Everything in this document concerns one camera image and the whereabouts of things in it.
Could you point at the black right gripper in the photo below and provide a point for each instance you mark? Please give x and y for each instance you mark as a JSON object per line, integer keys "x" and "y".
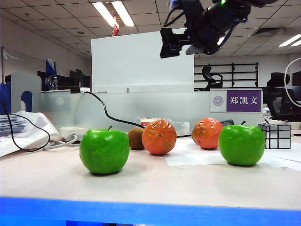
{"x": 189, "y": 35}

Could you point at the reddish orange fruit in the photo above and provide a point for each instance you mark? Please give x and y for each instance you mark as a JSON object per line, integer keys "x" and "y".
{"x": 207, "y": 134}

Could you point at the orange fruit with navel dot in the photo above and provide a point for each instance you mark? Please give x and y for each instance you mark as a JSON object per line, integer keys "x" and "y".
{"x": 159, "y": 139}

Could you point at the brown kiwi fruit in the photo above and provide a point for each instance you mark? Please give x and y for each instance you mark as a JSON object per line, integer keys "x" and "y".
{"x": 135, "y": 140}

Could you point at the green plastic apple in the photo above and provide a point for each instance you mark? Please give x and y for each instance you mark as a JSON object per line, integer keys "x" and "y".
{"x": 104, "y": 153}
{"x": 242, "y": 146}

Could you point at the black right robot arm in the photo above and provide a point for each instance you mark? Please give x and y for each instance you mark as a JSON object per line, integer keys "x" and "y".
{"x": 211, "y": 18}

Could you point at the ceiling fluorescent light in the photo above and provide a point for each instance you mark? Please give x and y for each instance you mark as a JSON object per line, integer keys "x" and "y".
{"x": 122, "y": 13}
{"x": 290, "y": 40}
{"x": 221, "y": 40}

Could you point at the white board panel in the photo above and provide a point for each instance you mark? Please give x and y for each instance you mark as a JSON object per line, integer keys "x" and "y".
{"x": 141, "y": 70}

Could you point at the black shelf rack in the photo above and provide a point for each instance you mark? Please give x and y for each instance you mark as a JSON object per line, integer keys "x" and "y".
{"x": 233, "y": 75}

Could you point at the red hanging ornament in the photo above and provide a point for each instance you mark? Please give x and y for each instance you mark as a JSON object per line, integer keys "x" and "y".
{"x": 115, "y": 30}

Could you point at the purple white name plate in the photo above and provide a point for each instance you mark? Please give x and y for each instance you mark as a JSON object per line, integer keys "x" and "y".
{"x": 243, "y": 101}

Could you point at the red white box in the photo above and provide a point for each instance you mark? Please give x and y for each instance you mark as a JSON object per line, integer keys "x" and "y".
{"x": 145, "y": 122}

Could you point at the black stapler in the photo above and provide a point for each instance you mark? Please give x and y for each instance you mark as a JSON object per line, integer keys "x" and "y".
{"x": 228, "y": 122}

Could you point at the white paper sheet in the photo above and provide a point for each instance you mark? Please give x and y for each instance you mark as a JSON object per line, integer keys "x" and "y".
{"x": 195, "y": 157}

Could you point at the frosted glass desk partition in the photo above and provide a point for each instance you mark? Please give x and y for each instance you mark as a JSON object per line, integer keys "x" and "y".
{"x": 89, "y": 110}

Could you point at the black mesh office chair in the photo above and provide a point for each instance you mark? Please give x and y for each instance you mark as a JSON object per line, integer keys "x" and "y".
{"x": 279, "y": 103}

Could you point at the silver mirror cube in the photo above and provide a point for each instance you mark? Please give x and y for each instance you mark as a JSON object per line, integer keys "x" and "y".
{"x": 279, "y": 139}

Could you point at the blue crystal trophy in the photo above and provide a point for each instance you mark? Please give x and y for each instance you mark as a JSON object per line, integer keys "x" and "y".
{"x": 50, "y": 70}

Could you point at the white power adapter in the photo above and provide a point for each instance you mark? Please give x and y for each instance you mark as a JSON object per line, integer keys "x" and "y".
{"x": 73, "y": 133}

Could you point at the grey metal bookend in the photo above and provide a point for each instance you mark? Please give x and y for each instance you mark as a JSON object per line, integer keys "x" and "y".
{"x": 26, "y": 81}

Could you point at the white plastic bag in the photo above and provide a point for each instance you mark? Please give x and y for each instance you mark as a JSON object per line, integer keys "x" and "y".
{"x": 40, "y": 122}

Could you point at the blue tape strip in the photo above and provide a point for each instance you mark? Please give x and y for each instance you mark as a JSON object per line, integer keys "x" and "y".
{"x": 150, "y": 212}

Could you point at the blue file holder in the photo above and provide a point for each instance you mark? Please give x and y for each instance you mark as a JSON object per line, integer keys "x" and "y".
{"x": 4, "y": 99}

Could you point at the printed paper stack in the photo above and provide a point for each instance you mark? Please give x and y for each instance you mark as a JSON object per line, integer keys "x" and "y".
{"x": 11, "y": 126}

